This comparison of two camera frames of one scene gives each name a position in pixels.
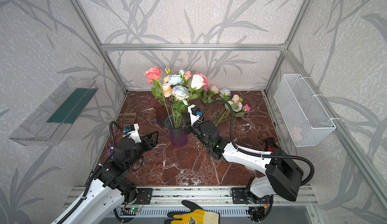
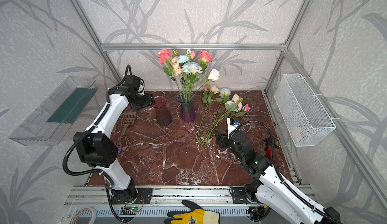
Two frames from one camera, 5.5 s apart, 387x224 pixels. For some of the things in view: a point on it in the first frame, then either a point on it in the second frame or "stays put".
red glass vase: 160,111 stays put
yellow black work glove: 195,215 stays put
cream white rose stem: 197,82 → 213,75
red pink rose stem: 154,74 → 165,55
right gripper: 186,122 → 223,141
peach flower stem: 167,91 → 177,69
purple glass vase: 176,123 → 187,113
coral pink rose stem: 205,81 → 205,57
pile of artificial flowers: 228,108 stays put
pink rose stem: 187,76 → 192,55
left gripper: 149,141 → 146,100
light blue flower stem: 174,79 → 184,59
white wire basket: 307,124 stays put
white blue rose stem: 181,93 → 194,69
